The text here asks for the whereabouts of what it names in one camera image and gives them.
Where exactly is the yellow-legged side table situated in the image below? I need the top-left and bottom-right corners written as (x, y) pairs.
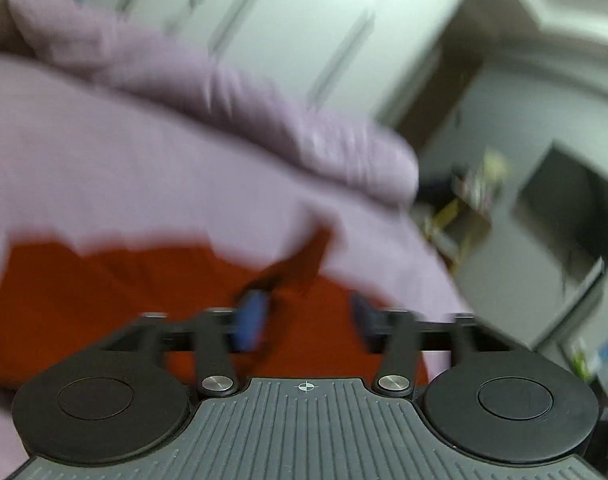
top-left (417, 148), bottom-right (510, 273)

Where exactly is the purple bed blanket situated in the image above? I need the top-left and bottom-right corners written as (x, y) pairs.
top-left (0, 52), bottom-right (466, 479)

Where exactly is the dark wooden door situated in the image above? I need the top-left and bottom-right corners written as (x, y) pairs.
top-left (395, 49), bottom-right (484, 154)

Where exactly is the white wardrobe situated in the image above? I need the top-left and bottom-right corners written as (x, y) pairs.
top-left (86, 0), bottom-right (462, 120)

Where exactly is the purple rolled duvet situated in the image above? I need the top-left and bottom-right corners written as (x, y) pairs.
top-left (4, 0), bottom-right (419, 205)

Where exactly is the black wall television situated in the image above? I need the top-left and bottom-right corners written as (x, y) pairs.
top-left (517, 143), bottom-right (608, 266)

